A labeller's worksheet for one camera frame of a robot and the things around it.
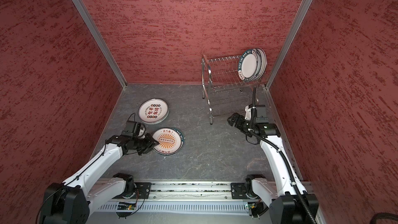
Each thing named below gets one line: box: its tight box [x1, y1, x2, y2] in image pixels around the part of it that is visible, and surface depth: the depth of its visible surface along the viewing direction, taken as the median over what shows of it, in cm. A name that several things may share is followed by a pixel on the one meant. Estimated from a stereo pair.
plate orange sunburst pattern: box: [152, 127, 183, 156], surface depth 90 cm
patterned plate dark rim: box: [238, 49, 260, 82], surface depth 85 cm
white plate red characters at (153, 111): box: [137, 98, 170, 125], surface depth 103 cm
